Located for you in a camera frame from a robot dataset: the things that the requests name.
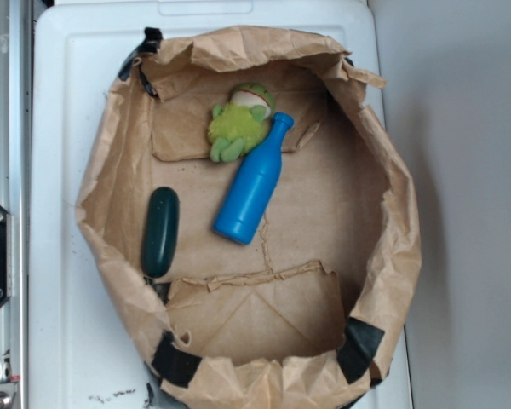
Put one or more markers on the blue plastic bottle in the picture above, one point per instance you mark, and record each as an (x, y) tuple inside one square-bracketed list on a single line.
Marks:
[(253, 186)]

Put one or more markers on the aluminium frame rail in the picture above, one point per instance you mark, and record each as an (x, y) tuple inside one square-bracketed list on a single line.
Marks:
[(15, 147)]

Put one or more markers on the dark green plastic pickle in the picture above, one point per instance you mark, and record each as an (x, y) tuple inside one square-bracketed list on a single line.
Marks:
[(161, 233)]

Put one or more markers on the white plastic bin lid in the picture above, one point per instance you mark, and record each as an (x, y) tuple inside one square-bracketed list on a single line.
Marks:
[(68, 170)]

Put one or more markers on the green plush frog toy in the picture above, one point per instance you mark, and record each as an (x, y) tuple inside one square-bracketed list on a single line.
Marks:
[(242, 123)]

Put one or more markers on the brown paper bag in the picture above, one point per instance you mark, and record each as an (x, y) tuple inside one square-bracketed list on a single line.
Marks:
[(307, 315)]

